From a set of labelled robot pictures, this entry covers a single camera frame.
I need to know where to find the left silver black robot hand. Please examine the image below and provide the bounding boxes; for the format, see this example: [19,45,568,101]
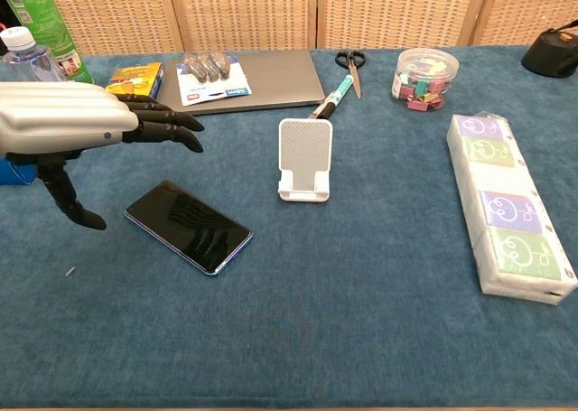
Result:
[0,81,205,230]

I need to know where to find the black smartphone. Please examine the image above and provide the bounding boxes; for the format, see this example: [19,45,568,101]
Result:
[124,180,254,276]

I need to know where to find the grey closed laptop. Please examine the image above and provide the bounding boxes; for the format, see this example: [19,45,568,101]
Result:
[157,49,326,117]

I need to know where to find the white phone stand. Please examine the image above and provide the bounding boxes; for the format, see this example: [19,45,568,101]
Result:
[276,117,334,203]

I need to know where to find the clear plastic water bottle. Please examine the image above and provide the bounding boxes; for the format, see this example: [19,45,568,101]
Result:
[0,25,69,83]

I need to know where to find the blue cookie box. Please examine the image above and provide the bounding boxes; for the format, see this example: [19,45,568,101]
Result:
[0,157,38,186]

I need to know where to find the yellow snack box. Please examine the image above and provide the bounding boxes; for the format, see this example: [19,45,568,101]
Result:
[106,61,164,101]

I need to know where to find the green bag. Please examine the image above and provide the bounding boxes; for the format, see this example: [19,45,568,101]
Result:
[0,0,95,85]

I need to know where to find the blister pack on white card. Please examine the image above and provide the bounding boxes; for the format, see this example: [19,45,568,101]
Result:
[175,51,252,107]

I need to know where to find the woven wooden folding screen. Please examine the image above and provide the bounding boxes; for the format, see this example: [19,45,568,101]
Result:
[42,0,578,55]

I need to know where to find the green and white marker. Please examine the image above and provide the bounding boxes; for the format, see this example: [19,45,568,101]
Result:
[324,74,355,112]

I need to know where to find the blue table cloth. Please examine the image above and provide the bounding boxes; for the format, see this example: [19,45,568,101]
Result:
[0,44,578,410]

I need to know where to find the clear jar of coloured clips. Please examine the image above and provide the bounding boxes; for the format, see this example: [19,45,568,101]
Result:
[391,47,461,113]

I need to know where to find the long pack of tissue packets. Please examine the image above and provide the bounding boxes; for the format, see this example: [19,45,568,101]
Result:
[446,111,578,306]

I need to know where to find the black teapot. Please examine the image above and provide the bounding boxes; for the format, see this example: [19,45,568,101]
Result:
[520,18,578,79]

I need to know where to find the black handled scissors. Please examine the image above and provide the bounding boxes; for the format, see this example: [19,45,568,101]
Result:
[334,50,367,99]

